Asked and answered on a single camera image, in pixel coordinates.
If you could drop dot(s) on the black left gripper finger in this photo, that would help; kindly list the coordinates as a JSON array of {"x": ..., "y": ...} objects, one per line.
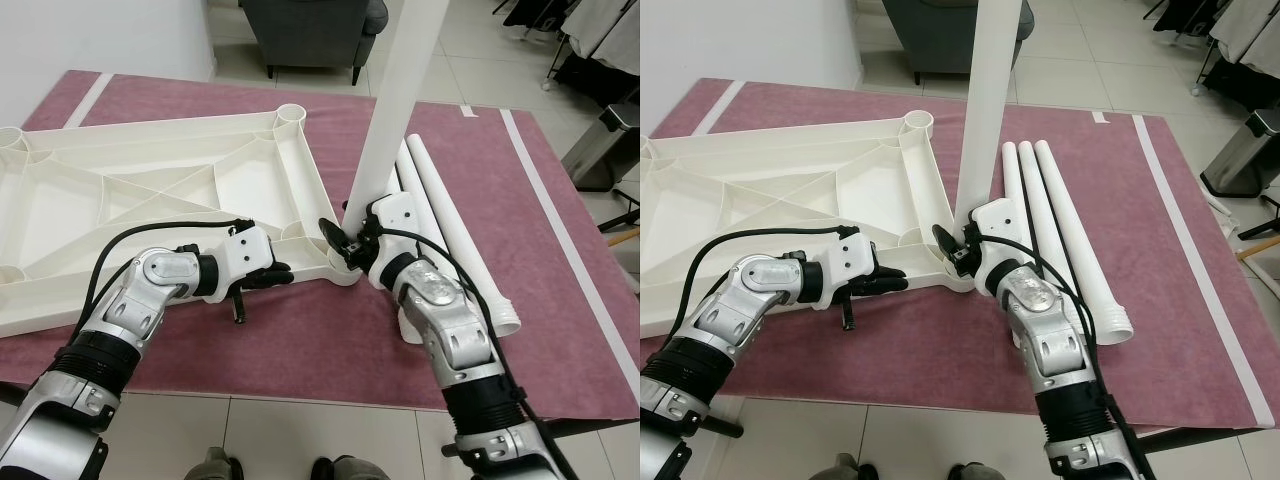
[
  {"x": 267, "y": 284},
  {"x": 887, "y": 277},
  {"x": 877, "y": 291},
  {"x": 277, "y": 270}
]

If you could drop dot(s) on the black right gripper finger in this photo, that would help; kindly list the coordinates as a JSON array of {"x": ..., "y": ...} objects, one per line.
[
  {"x": 335, "y": 235},
  {"x": 947, "y": 240}
]

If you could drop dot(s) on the white plastic children table top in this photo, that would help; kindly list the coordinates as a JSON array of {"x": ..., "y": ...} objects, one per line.
[
  {"x": 150, "y": 170},
  {"x": 780, "y": 180}
]

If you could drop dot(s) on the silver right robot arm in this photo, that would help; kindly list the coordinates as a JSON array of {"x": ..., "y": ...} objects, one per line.
[
  {"x": 450, "y": 330},
  {"x": 1050, "y": 330}
]

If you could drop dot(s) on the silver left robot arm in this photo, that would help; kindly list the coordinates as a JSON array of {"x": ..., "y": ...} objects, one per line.
[
  {"x": 760, "y": 300},
  {"x": 150, "y": 290}
]

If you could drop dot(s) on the mauve tablecloth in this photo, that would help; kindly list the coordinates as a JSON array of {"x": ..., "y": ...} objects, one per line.
[
  {"x": 300, "y": 350},
  {"x": 920, "y": 350}
]

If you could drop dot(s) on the grey robot left foot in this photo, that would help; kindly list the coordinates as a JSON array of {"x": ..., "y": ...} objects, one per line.
[
  {"x": 850, "y": 468},
  {"x": 212, "y": 465}
]

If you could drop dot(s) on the grey robot foot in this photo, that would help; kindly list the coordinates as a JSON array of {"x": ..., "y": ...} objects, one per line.
[
  {"x": 978, "y": 472},
  {"x": 350, "y": 470},
  {"x": 850, "y": 468},
  {"x": 212, "y": 465}
]

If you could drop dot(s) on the grey robot right foot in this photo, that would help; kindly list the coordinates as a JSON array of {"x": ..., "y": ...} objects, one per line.
[
  {"x": 978, "y": 472},
  {"x": 350, "y": 470}
]

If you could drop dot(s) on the dark grey armchair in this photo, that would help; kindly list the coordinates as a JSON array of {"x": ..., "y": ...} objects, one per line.
[
  {"x": 310, "y": 30},
  {"x": 920, "y": 30}
]

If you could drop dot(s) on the white plastic strip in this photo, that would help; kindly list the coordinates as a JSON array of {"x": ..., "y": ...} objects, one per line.
[{"x": 1220, "y": 212}]

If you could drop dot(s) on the grey metal pedal bin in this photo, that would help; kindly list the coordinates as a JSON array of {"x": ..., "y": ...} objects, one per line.
[
  {"x": 605, "y": 150},
  {"x": 1245, "y": 155}
]

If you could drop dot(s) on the dark hanging clothes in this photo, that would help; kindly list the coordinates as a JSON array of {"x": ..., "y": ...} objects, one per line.
[
  {"x": 1240, "y": 85},
  {"x": 600, "y": 85}
]

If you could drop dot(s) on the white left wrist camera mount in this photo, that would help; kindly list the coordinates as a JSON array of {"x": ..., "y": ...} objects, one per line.
[
  {"x": 850, "y": 260},
  {"x": 245, "y": 255}
]

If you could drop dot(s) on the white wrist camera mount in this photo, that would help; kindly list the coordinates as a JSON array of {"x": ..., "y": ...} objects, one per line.
[
  {"x": 245, "y": 255},
  {"x": 1005, "y": 220},
  {"x": 850, "y": 260},
  {"x": 400, "y": 215}
]

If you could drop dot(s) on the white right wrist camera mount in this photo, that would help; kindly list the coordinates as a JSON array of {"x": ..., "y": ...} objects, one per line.
[
  {"x": 400, "y": 215},
  {"x": 1005, "y": 220}
]

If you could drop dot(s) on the black metal table frame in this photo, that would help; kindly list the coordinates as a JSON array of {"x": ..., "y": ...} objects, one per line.
[{"x": 720, "y": 427}]

